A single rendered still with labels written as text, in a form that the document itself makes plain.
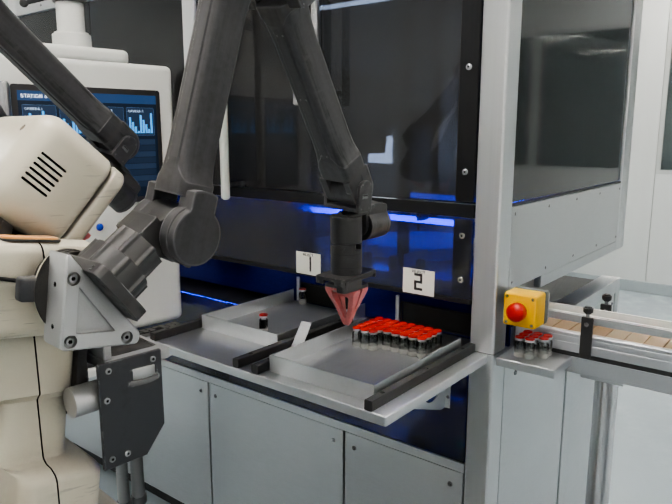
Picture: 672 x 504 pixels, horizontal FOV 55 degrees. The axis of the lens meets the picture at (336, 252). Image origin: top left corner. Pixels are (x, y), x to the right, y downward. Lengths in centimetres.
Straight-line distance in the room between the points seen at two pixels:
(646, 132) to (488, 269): 467
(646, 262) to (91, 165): 550
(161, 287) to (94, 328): 116
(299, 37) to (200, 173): 26
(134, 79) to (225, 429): 109
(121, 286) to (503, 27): 94
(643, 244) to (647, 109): 113
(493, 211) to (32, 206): 90
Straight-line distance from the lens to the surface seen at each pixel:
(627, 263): 614
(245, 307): 175
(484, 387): 151
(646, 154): 602
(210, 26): 88
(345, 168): 107
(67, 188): 94
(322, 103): 102
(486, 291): 144
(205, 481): 231
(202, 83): 86
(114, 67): 189
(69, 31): 190
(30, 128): 94
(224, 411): 212
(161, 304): 199
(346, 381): 123
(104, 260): 81
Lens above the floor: 137
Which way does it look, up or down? 11 degrees down
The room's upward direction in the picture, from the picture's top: straight up
